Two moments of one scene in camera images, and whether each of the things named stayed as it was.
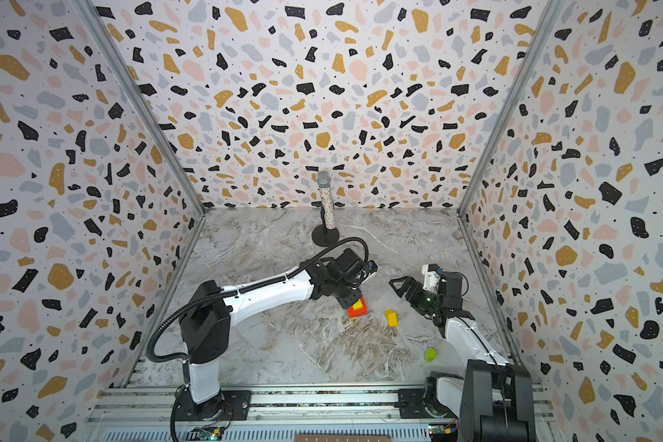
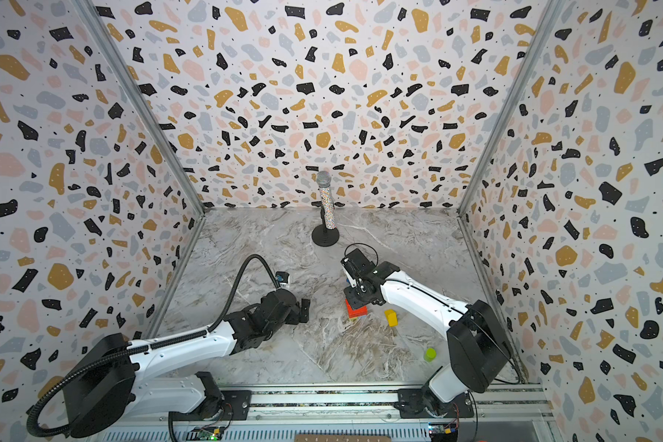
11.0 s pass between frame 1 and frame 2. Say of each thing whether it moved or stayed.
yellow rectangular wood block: stayed
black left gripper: moved
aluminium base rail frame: stayed
